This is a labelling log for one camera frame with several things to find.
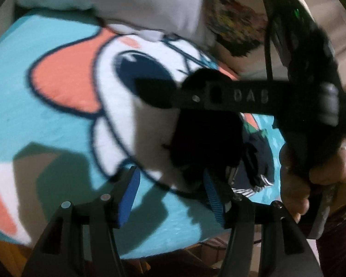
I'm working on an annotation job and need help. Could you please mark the plain white pillow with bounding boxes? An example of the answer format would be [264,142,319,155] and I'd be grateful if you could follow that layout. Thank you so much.
[17,0,214,48]

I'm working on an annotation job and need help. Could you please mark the floral butterfly cream pillow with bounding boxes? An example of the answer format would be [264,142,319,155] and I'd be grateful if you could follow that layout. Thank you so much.
[203,0,315,76]

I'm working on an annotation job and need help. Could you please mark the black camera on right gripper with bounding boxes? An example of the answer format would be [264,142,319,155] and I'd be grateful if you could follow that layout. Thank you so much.
[263,0,342,89]

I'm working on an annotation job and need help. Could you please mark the teal cartoon fleece blanket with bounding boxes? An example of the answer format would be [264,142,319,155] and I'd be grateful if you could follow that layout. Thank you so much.
[0,9,238,258]

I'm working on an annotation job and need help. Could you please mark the person's right hand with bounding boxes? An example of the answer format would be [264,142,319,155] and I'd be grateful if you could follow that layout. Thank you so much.
[279,140,346,222]

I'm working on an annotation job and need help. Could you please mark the navy dinosaur print pants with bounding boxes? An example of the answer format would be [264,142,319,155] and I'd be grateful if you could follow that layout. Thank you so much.
[229,129,275,198]

